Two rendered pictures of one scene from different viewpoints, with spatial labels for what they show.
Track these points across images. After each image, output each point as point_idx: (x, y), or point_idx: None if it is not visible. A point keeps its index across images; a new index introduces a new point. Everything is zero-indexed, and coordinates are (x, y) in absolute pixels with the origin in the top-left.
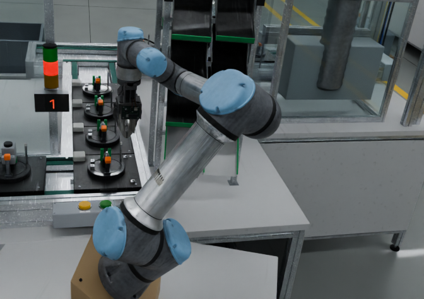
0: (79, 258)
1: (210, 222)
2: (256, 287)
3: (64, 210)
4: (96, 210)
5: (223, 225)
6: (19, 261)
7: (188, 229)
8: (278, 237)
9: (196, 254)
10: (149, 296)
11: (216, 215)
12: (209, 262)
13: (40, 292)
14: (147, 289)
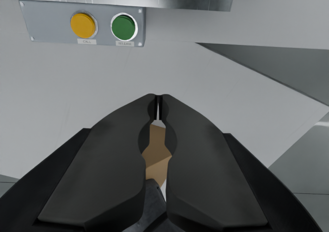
0: (97, 76)
1: (298, 29)
2: (275, 141)
3: (47, 31)
4: (106, 40)
5: (313, 39)
6: (23, 70)
7: (256, 39)
8: None
9: (241, 91)
10: (164, 176)
11: (322, 9)
12: (249, 104)
13: (64, 117)
14: (163, 175)
